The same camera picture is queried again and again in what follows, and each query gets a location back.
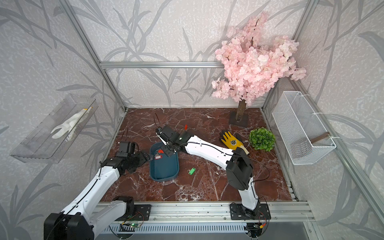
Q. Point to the left circuit board with wires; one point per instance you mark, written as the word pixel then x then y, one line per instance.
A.
pixel 129 227

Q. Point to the clear acrylic wall shelf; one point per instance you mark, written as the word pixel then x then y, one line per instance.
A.
pixel 39 147

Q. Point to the green artificial plant ball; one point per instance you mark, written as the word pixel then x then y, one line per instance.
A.
pixel 262 139

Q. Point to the white glove on shelf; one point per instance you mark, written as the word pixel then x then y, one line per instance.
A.
pixel 71 125

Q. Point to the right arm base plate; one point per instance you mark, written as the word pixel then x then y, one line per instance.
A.
pixel 239 212

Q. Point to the green key tag with key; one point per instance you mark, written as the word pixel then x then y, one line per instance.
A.
pixel 192 171

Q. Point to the brush with wooden handle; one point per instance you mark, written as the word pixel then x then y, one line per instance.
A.
pixel 303 146

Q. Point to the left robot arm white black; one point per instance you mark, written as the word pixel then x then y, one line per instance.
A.
pixel 77 221

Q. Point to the white wire mesh basket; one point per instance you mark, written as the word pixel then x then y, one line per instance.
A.
pixel 295 119

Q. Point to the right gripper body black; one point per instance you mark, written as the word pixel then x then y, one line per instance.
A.
pixel 167 148

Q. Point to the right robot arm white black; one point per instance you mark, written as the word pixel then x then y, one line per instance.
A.
pixel 237 164

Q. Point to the teal plastic storage box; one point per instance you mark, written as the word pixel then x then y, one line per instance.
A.
pixel 165 169

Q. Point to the yellow black work glove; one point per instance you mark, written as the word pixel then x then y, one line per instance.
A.
pixel 232 142

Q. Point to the aluminium front rail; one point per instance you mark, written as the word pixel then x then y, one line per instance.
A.
pixel 219 212

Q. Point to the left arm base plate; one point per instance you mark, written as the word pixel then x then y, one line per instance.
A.
pixel 141 213

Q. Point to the pink blossom artificial tree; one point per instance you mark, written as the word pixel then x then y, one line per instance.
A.
pixel 250 69

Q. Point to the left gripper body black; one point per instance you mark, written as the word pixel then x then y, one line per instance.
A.
pixel 137 160

